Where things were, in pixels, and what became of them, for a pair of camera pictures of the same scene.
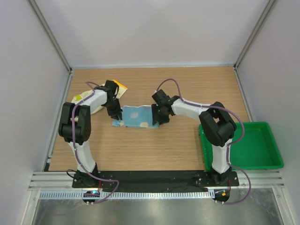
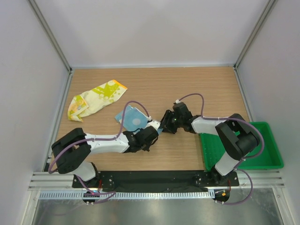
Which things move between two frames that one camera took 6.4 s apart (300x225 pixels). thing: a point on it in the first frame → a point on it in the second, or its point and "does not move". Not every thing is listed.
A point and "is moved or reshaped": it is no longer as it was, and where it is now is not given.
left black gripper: [117, 111] → [146, 147]
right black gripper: [156, 118] → [165, 121]
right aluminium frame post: [268, 6] does not move
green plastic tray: [257, 149] does not move
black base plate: [154, 181] does not move
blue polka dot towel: [140, 116] is moved or reshaped
